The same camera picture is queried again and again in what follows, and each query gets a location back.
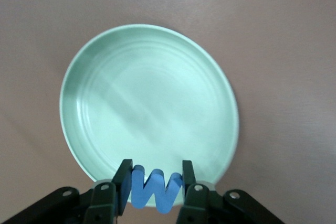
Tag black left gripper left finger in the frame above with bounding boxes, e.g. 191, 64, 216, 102
0, 158, 133, 224

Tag green round plate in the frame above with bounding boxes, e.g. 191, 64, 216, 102
59, 24, 239, 192

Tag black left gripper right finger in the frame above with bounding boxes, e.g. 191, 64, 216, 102
176, 159, 284, 224

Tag blue foam letter W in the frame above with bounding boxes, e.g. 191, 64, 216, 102
130, 165, 184, 214

